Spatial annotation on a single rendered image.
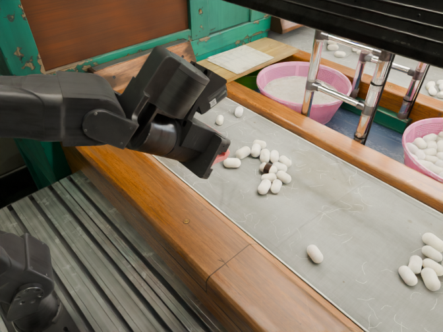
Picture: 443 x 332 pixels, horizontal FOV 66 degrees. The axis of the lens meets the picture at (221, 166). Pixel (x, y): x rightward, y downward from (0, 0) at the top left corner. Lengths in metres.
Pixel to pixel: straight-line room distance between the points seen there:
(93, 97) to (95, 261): 0.40
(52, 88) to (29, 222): 0.48
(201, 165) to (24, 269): 0.27
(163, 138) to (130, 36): 0.58
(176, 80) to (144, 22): 0.60
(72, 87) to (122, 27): 0.58
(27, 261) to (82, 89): 0.25
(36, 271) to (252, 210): 0.36
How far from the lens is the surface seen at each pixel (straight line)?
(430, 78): 1.27
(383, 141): 1.02
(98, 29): 0.94
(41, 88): 0.39
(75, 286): 0.69
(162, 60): 0.40
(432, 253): 0.66
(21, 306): 0.57
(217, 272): 0.54
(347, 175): 0.76
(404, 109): 1.04
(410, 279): 0.61
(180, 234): 0.58
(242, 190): 0.69
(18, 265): 0.52
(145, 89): 0.40
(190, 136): 0.45
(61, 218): 0.80
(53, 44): 0.90
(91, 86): 0.40
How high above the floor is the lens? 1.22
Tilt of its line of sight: 41 degrees down
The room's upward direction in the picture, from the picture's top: straight up
